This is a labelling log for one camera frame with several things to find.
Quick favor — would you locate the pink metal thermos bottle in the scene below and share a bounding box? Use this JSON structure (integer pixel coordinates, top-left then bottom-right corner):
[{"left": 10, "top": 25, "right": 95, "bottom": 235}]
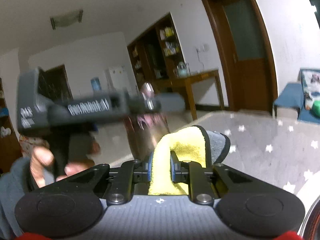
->
[{"left": 124, "top": 82, "right": 169, "bottom": 160}]

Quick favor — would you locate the yellow grey cleaning cloth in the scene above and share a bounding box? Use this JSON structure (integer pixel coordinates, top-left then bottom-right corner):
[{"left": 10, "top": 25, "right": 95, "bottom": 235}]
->
[{"left": 148, "top": 125, "right": 231, "bottom": 196}]

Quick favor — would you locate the grey sleeve forearm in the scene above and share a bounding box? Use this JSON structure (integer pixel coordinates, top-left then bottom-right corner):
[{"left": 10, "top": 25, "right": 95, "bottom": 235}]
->
[{"left": 1, "top": 157, "right": 36, "bottom": 239}]

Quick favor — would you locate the person left hand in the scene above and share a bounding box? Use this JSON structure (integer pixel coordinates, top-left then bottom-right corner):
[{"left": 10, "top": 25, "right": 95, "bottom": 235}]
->
[{"left": 30, "top": 138, "right": 95, "bottom": 189}]

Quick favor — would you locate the wooden side table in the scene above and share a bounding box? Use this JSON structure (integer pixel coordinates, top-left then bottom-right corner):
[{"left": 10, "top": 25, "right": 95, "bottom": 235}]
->
[{"left": 150, "top": 69, "right": 226, "bottom": 121}]

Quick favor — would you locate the teal kettle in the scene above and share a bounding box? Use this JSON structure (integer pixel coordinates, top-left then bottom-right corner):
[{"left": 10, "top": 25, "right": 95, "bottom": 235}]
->
[{"left": 175, "top": 61, "right": 189, "bottom": 77}]

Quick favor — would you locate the dark wooden bookshelf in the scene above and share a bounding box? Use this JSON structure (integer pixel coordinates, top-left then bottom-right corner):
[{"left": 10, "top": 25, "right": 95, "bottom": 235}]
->
[{"left": 127, "top": 13, "right": 185, "bottom": 88}]

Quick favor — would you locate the water dispenser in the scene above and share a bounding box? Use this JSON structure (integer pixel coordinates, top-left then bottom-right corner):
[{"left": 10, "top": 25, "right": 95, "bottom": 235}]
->
[{"left": 91, "top": 77, "right": 102, "bottom": 92}]

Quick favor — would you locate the grey star table cover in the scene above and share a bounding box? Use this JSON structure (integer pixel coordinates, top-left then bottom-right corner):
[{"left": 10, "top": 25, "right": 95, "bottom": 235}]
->
[{"left": 109, "top": 110, "right": 320, "bottom": 196}]

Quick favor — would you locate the brown wooden door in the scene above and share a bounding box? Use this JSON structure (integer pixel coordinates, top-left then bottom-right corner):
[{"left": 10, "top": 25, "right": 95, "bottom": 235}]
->
[{"left": 202, "top": 0, "right": 278, "bottom": 113}]

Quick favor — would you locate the ceiling light fixture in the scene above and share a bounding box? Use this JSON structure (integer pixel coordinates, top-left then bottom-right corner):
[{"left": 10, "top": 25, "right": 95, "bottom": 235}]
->
[{"left": 50, "top": 9, "right": 84, "bottom": 30}]

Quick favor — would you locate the induction cooker in table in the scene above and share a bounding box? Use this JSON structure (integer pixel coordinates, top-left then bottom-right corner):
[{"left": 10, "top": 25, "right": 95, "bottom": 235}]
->
[{"left": 299, "top": 197, "right": 320, "bottom": 240}]

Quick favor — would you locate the blue sofa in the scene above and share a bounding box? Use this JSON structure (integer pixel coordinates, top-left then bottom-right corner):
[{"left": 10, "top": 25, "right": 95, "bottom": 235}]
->
[{"left": 273, "top": 71, "right": 319, "bottom": 124}]

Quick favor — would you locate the green plastic bowl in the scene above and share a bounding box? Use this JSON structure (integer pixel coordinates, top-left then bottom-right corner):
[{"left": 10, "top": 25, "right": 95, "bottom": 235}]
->
[{"left": 310, "top": 100, "right": 320, "bottom": 118}]

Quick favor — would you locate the large butterfly pillow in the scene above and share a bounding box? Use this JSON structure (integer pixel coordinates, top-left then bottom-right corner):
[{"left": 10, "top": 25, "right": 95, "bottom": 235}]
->
[{"left": 300, "top": 69, "right": 320, "bottom": 110}]

